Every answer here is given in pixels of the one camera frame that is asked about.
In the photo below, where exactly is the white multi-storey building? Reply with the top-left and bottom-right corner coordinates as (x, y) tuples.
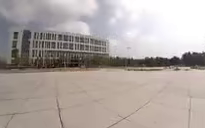
(9, 29), (110, 68)

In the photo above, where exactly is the row of trees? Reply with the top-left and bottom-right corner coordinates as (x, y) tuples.
(89, 44), (205, 68)

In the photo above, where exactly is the grey concrete slab plaza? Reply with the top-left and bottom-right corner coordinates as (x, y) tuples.
(0, 68), (205, 128)

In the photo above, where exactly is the low flat planter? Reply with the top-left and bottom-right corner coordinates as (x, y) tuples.
(126, 67), (165, 72)

